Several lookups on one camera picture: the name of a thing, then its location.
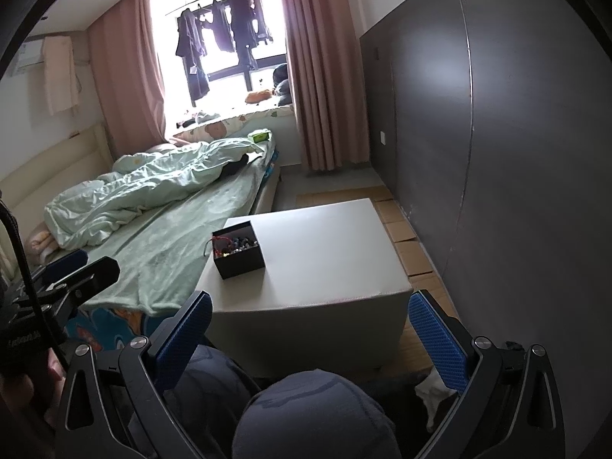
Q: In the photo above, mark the dark hanging garment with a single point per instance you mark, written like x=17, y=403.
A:
x=263, y=14
x=222, y=28
x=244, y=28
x=191, y=57

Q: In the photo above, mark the orange plush toy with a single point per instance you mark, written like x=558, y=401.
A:
x=258, y=95

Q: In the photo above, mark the person's right leg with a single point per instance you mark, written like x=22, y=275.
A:
x=311, y=416

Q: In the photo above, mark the pink hanging towel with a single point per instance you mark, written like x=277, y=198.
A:
x=60, y=76

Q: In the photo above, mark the grey blue pillow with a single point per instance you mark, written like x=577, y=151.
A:
x=283, y=93

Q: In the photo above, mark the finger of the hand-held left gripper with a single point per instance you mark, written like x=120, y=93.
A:
x=67, y=258
x=95, y=272

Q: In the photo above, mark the bed with cream headboard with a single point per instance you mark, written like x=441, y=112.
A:
x=48, y=153

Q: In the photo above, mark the black jewelry box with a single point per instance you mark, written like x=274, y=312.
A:
x=244, y=263

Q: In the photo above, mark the dark navy cushion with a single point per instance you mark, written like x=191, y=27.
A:
x=281, y=72

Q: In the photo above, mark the small dark cloth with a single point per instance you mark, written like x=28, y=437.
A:
x=186, y=123

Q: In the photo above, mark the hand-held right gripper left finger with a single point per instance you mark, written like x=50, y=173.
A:
x=191, y=325

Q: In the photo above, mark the small white cloth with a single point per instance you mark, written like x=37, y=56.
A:
x=205, y=117

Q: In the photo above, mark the person's left leg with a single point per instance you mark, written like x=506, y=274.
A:
x=210, y=392

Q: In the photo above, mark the light green plush blanket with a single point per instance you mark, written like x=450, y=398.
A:
x=181, y=234

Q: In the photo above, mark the wide pink curtain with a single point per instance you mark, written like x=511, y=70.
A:
x=320, y=81

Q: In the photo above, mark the cartoon printed bed sheet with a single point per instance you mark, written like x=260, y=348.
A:
x=110, y=325

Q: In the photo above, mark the light green quilt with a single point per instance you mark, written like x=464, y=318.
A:
x=143, y=181

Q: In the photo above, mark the black framed window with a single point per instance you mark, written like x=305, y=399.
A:
x=246, y=76

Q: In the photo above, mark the green tissue packet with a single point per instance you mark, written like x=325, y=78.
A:
x=260, y=136

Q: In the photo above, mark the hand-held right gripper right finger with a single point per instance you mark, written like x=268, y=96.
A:
x=437, y=339

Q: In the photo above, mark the white cube table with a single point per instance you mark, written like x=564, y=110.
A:
x=325, y=248

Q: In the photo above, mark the white sock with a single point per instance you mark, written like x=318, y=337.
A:
x=437, y=397

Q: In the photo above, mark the white printed pillow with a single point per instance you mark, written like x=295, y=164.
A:
x=136, y=158

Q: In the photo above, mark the person's leg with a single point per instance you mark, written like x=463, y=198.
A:
x=311, y=416
x=210, y=392

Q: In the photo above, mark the flattened cardboard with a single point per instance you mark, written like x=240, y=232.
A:
x=406, y=248

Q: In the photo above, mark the person's left hand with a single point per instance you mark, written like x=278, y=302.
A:
x=33, y=397

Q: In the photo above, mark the white wall socket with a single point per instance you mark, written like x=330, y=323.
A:
x=384, y=138

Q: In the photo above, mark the narrow pink curtain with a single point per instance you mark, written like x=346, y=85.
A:
x=129, y=81

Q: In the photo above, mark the white air conditioner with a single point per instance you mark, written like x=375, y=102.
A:
x=29, y=55

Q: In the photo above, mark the bear printed window cushion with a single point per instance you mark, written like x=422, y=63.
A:
x=215, y=129

